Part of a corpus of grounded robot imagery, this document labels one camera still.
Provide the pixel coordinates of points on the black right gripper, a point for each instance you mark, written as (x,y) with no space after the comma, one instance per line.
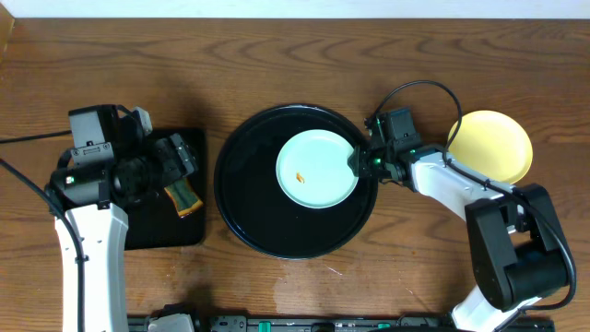
(359,168)

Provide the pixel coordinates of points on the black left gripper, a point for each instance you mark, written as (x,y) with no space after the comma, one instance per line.
(172,170)

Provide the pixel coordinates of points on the orange green scrub sponge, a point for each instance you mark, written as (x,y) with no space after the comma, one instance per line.
(184,198)

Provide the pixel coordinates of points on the mint plate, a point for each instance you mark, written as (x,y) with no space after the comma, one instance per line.
(312,169)

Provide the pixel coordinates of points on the yellow plate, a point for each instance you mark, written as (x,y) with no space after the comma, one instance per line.
(494,145)

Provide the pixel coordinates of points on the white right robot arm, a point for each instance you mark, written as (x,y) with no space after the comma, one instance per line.
(521,260)

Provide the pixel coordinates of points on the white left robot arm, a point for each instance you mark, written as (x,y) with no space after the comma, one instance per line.
(118,194)

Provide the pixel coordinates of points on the black rectangular tray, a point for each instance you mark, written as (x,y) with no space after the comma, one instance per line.
(154,223)

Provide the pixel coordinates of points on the black round tray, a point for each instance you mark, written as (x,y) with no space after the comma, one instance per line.
(254,206)

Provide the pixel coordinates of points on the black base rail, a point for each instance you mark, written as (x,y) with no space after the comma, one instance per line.
(236,323)

